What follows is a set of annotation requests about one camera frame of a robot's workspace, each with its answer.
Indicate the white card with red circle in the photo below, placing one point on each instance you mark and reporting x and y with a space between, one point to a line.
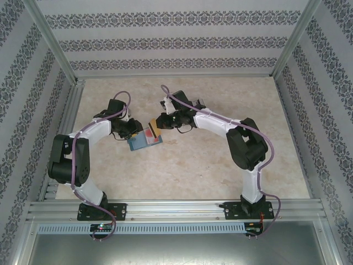
155 140

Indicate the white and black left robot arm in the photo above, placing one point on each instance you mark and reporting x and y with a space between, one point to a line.
96 129

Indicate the grey metal sheet panel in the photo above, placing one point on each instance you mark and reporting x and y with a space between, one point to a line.
176 249

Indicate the aluminium back frame bar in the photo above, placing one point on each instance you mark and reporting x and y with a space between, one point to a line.
173 76

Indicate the aluminium frame post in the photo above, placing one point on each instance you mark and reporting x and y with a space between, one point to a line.
295 41
52 41

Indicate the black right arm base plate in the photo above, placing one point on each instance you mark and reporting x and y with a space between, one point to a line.
231 211

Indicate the tan card with black stripe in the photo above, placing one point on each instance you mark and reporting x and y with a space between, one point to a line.
153 128

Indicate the blue card holder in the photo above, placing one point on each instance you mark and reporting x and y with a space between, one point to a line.
139 142

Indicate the aluminium side rail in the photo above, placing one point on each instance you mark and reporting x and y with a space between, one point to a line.
295 140
64 121

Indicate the stack of credit cards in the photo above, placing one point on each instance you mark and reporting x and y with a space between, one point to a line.
200 103

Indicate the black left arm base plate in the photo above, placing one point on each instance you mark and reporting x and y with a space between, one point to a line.
118 211

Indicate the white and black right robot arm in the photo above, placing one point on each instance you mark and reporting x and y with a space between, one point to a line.
212 124

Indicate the aluminium mounting rail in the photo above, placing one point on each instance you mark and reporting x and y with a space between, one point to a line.
176 209

